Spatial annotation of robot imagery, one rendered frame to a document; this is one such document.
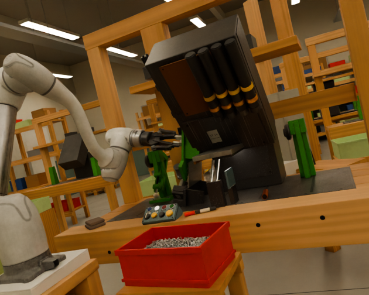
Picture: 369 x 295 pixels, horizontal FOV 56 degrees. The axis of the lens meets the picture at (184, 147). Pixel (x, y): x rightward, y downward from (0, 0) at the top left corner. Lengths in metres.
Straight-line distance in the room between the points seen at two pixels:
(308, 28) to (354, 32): 9.94
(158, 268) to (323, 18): 11.10
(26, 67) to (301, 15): 10.76
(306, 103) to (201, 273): 1.15
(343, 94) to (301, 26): 9.93
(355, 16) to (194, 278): 1.35
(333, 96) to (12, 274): 1.57
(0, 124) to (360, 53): 1.58
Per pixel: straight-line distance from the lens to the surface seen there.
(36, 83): 1.53
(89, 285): 1.39
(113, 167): 1.71
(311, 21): 11.81
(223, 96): 1.29
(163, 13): 2.05
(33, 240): 1.31
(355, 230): 1.28
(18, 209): 1.30
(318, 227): 1.28
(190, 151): 1.57
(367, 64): 1.82
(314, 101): 1.90
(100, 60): 2.23
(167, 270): 1.08
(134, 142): 1.75
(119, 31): 2.17
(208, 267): 1.03
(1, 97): 1.61
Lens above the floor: 1.24
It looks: 3 degrees down
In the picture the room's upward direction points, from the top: 13 degrees counter-clockwise
